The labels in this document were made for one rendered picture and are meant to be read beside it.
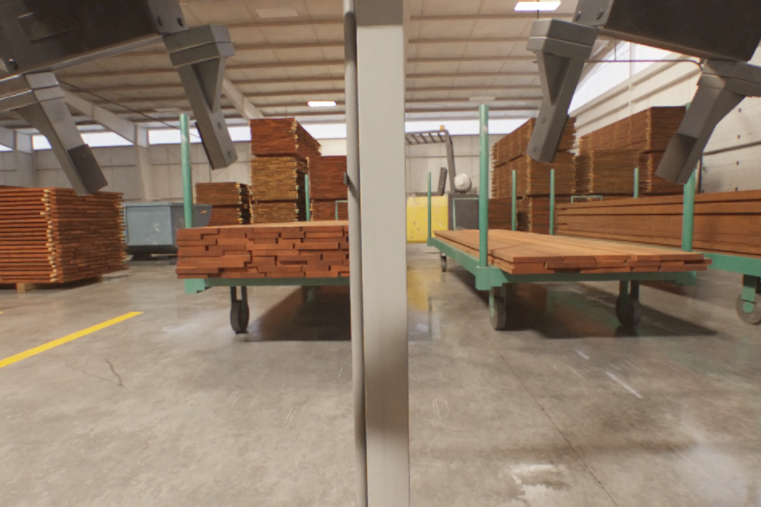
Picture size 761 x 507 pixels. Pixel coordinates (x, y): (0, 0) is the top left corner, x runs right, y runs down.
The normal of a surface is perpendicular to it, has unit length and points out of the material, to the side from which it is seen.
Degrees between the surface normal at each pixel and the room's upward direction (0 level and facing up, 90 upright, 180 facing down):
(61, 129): 83
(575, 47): 113
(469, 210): 91
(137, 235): 90
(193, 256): 90
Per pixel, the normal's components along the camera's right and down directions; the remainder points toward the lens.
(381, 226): -0.03, 0.09
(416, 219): -0.25, 0.09
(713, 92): -0.98, -0.10
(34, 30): -0.06, 0.48
